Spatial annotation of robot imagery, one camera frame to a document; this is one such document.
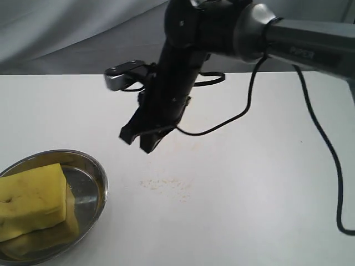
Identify yellow sponge block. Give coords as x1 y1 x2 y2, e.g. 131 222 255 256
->
1 163 79 242

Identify grey backdrop cloth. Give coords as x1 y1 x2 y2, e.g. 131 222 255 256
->
0 0 355 75

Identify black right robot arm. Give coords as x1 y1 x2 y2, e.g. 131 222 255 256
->
120 1 354 153

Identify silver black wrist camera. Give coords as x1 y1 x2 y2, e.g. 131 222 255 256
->
104 60 150 91

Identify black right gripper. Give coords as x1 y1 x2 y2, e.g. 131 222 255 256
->
119 47 207 154

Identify black camera cable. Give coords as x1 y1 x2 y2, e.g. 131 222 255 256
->
121 55 355 236

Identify round stainless steel pan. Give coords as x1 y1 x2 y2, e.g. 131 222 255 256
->
1 150 108 265

